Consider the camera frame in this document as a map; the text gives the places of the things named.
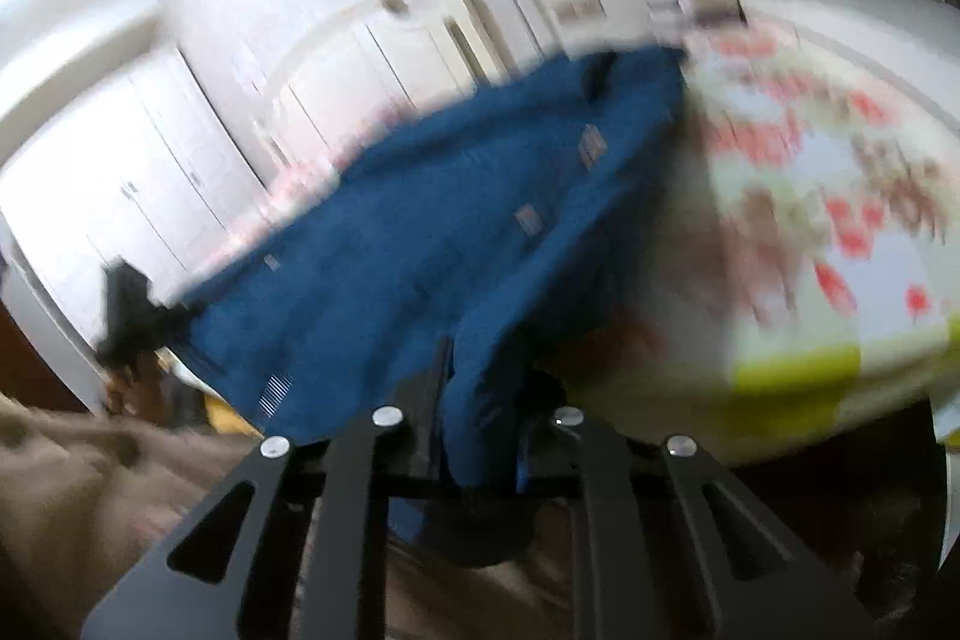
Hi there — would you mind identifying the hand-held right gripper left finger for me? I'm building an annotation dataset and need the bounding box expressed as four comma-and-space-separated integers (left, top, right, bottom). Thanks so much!
81, 336, 455, 640

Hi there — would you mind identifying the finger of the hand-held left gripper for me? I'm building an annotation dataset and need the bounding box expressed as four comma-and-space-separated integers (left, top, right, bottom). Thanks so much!
96, 261, 188, 371

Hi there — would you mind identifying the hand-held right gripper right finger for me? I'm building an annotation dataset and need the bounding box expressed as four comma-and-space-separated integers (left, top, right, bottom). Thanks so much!
514, 374, 878, 640

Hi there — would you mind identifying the blue puffer jacket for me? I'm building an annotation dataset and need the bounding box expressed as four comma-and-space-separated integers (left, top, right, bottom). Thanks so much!
161, 44, 691, 566

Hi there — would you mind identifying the white wardrobe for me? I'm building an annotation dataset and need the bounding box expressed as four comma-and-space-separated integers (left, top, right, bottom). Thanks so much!
0, 47, 278, 416

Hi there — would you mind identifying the white wooden headboard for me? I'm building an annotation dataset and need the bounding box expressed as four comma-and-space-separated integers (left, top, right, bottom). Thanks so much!
251, 0, 571, 184

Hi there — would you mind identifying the white windowsill cabinet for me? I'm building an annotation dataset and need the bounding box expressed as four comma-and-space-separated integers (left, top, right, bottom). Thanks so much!
739, 0, 960, 112

